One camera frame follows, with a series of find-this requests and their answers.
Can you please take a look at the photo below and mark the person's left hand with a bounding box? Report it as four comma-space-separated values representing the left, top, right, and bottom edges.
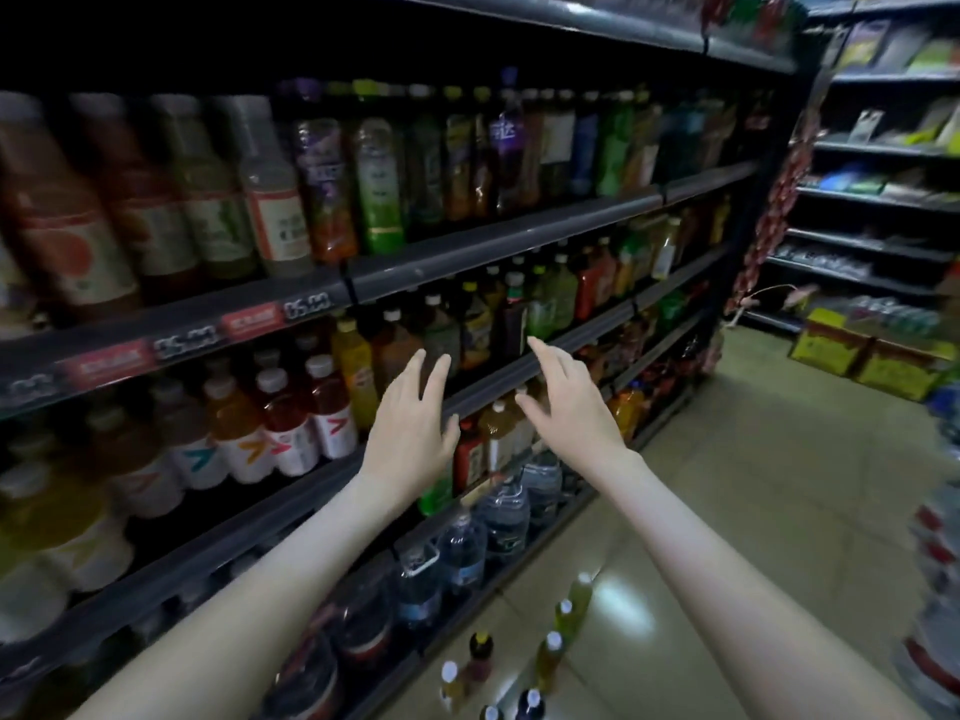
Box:
357, 347, 462, 511

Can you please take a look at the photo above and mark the person's right hand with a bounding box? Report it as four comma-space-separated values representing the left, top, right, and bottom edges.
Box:
514, 337, 629, 481

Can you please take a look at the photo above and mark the row of large water jugs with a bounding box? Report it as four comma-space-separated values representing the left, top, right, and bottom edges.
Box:
262, 442, 602, 720

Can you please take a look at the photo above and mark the dark grey store shelving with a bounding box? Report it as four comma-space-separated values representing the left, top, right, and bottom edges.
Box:
0, 0, 819, 720

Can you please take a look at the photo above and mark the green tea bottle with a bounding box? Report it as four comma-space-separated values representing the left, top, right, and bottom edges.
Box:
535, 629, 566, 696

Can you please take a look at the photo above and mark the orange juice bottle white cap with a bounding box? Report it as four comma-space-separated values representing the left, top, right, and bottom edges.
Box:
438, 659, 467, 714

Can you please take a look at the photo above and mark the person's left forearm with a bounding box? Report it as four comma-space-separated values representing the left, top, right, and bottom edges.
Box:
75, 479, 422, 720

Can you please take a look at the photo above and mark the dark price tag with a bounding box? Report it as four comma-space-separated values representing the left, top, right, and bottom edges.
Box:
282, 289, 335, 324
150, 325, 224, 364

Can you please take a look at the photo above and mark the red price tag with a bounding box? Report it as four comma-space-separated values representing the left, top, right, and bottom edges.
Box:
222, 302, 287, 342
60, 340, 159, 393

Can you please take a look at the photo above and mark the hanging strip of red packets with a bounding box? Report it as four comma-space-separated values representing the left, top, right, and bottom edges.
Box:
727, 67, 827, 324

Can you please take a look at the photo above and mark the pack of drink cans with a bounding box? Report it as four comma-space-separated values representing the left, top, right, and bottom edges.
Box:
843, 296, 939, 342

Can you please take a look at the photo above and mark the pile of wrapped goods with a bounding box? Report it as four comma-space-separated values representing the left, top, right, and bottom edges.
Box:
897, 382, 960, 720

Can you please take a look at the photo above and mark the row of assorted household goods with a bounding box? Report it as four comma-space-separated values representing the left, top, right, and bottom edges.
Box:
817, 14, 960, 339

